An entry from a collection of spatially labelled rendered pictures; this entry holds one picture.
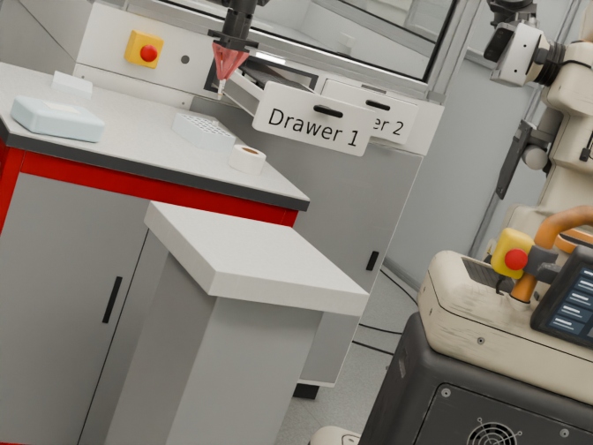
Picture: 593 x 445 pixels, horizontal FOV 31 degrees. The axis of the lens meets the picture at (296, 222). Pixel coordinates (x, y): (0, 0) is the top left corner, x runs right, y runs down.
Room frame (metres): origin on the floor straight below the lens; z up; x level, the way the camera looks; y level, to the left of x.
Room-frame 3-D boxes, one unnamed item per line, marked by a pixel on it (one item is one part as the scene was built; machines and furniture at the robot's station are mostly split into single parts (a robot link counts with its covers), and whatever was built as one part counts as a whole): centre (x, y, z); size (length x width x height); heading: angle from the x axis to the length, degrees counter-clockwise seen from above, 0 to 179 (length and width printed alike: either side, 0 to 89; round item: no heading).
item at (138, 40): (2.51, 0.47, 0.88); 0.07 x 0.05 x 0.07; 120
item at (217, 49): (2.36, 0.26, 0.94); 0.07 x 0.07 x 0.09; 51
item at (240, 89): (2.60, 0.14, 0.86); 0.40 x 0.26 x 0.06; 30
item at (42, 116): (1.93, 0.48, 0.78); 0.15 x 0.10 x 0.04; 134
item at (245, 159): (2.19, 0.14, 0.78); 0.07 x 0.07 x 0.04
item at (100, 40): (3.13, 0.40, 0.87); 1.02 x 0.95 x 0.14; 120
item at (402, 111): (2.85, -0.08, 0.87); 0.29 x 0.02 x 0.11; 120
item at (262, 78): (2.59, 0.14, 0.87); 0.22 x 0.18 x 0.06; 30
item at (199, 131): (2.29, 0.26, 0.78); 0.12 x 0.08 x 0.04; 41
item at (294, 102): (2.42, 0.04, 0.87); 0.29 x 0.02 x 0.11; 120
